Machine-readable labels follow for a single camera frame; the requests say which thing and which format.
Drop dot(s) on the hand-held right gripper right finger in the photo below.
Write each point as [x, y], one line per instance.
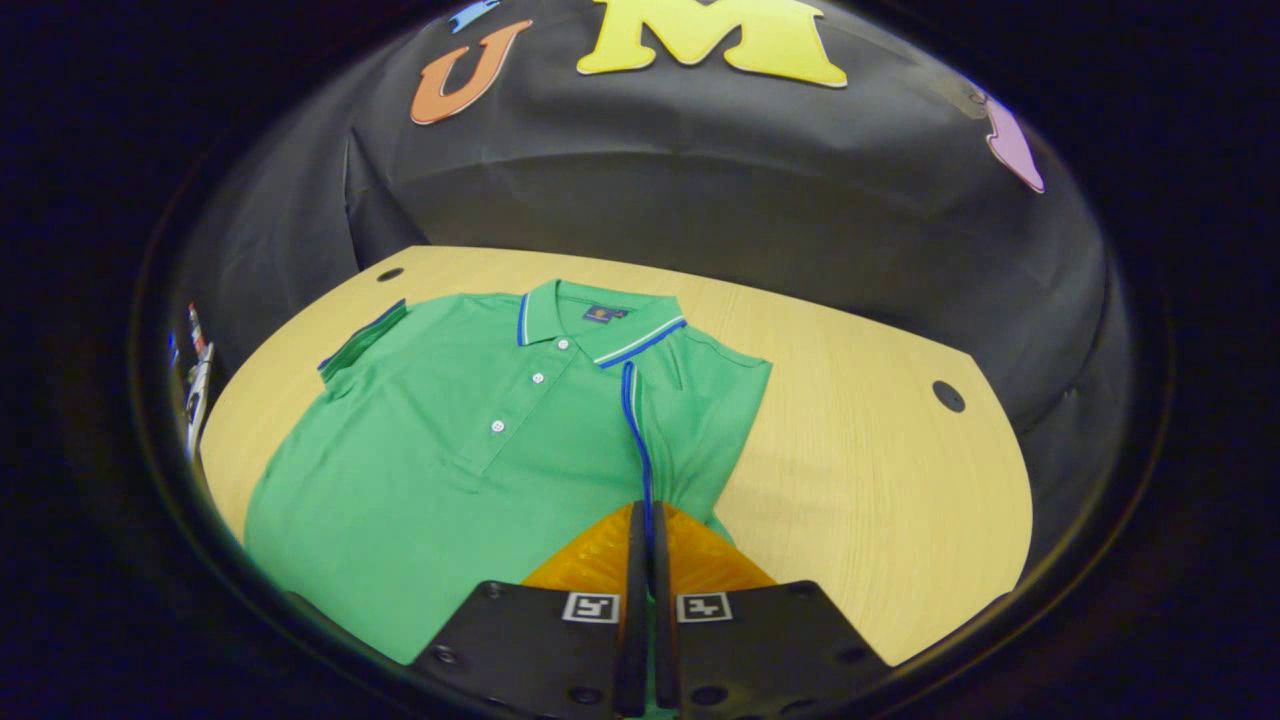
[760, 650]

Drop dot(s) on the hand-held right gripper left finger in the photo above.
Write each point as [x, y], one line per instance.
[540, 650]

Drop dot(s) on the green T-shirt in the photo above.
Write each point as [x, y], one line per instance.
[450, 500]

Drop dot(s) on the black backdrop cloth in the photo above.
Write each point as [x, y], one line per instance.
[750, 180]

